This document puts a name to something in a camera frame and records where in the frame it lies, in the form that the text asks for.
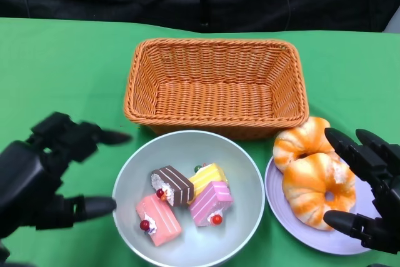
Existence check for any pale grey-green bowl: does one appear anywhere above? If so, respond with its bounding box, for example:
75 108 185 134
111 129 266 264

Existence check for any orange striped bread ring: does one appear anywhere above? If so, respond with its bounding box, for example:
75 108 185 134
282 153 358 232
272 116 340 174

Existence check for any green tablecloth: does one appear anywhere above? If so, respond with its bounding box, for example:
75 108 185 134
0 16 400 267

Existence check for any lavender round plate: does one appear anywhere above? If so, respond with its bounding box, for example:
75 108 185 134
264 154 376 255

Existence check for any salmon pink cake slice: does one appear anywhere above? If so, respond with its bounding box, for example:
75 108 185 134
135 193 183 248

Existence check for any chocolate layered cake slice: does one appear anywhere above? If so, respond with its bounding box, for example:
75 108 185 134
151 164 195 208

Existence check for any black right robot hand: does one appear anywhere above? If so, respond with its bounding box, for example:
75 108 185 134
323 127 400 255

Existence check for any yellow layered cake slice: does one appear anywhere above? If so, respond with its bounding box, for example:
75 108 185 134
188 162 229 201

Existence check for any orange wicker basket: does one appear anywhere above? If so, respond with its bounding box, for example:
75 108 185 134
123 38 310 141

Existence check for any magenta pink cake slice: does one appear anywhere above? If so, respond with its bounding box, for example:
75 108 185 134
188 180 234 228

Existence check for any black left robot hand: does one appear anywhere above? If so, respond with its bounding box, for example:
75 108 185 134
0 111 132 239

